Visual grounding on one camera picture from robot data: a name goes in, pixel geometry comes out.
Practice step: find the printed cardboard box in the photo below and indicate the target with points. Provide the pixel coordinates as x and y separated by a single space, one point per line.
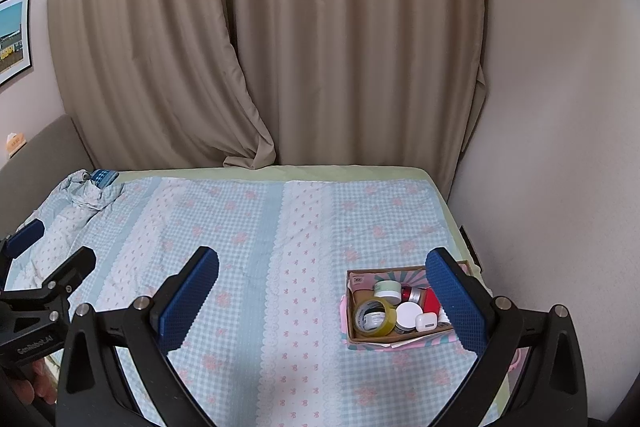
357 296

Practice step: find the beige curtain with bulging hem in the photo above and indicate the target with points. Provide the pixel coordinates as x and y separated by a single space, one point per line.
140 32

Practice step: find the white earbud case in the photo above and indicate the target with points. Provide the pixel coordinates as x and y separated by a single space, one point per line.
426 323

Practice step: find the framed wall picture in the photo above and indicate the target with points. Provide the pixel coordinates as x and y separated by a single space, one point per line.
12 37

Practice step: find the small orange box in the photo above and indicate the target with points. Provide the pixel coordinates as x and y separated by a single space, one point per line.
15 144

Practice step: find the yellow tape roll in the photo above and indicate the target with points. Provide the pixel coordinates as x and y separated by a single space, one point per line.
387 324

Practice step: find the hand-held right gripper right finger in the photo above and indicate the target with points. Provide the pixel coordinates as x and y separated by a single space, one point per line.
457 302

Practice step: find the small red box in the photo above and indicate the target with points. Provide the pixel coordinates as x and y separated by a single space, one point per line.
431 301

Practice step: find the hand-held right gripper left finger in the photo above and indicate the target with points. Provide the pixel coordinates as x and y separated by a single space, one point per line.
187 302

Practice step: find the person's left hand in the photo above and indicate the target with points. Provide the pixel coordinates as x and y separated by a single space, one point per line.
37 384

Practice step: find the small white-label bottle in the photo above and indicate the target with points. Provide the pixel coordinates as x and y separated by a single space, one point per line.
373 319

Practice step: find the light green bed sheet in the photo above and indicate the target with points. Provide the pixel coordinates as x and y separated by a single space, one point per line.
300 172

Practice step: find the blue checked blanket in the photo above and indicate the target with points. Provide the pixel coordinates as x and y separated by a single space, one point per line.
300 232

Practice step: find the white-lid jar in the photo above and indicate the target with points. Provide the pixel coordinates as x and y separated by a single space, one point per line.
409 316

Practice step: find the straight beige curtain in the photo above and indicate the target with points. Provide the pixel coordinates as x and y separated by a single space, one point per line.
360 32

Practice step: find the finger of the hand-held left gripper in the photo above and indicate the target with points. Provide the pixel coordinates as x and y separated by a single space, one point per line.
72 267
27 237

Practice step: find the pale green jar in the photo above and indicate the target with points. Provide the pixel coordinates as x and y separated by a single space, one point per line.
387 290

